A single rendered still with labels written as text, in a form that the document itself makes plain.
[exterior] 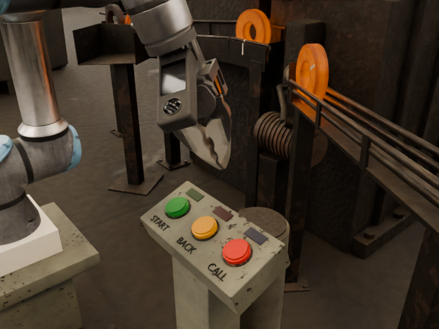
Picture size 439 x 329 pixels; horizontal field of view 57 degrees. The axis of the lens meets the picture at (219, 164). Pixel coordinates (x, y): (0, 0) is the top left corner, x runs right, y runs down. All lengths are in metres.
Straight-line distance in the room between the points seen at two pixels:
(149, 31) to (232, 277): 0.34
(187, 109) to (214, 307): 0.33
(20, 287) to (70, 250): 0.15
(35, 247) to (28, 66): 0.43
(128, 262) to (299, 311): 0.62
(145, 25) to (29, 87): 0.53
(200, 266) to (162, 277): 0.86
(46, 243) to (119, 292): 0.40
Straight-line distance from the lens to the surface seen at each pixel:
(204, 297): 0.66
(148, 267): 1.50
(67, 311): 1.26
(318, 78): 1.03
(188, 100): 0.50
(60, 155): 1.08
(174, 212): 0.67
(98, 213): 1.83
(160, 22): 0.53
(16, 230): 1.10
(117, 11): 2.37
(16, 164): 1.05
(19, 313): 1.20
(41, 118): 1.05
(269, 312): 0.88
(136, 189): 1.94
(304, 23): 1.32
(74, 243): 1.17
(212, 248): 0.61
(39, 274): 1.10
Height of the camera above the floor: 0.98
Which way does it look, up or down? 27 degrees down
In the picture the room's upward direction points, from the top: straight up
